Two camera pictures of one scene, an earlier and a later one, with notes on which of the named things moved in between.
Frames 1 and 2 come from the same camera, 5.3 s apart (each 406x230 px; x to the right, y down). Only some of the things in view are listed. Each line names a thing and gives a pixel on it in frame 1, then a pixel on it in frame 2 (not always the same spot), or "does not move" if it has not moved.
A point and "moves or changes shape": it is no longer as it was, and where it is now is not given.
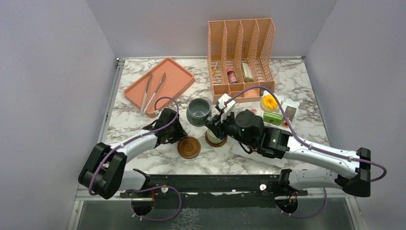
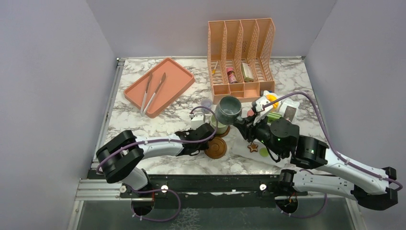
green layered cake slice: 272,118 does not move
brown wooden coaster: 188,147 moves or changes shape
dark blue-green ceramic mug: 199,111 moves or changes shape
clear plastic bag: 276,113 does not move
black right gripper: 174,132 → 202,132
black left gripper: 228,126 → 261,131
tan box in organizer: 247,73 does not move
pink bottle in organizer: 231,76 does not move
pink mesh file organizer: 240,56 does not move
